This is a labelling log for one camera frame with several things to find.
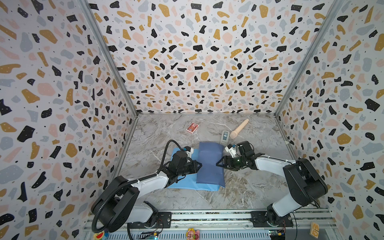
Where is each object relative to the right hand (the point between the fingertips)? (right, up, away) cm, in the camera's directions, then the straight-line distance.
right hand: (218, 163), depth 87 cm
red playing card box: (-17, +21, +24) cm, 36 cm away
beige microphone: (+13, +16, +18) cm, 28 cm away
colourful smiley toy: (-58, -29, -19) cm, 67 cm away
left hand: (-9, +1, -4) cm, 10 cm away
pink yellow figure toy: (-14, -27, -20) cm, 37 cm away
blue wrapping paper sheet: (-5, -5, -6) cm, 9 cm away
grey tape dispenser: (+6, +14, +16) cm, 22 cm away
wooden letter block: (+44, -28, -16) cm, 55 cm away
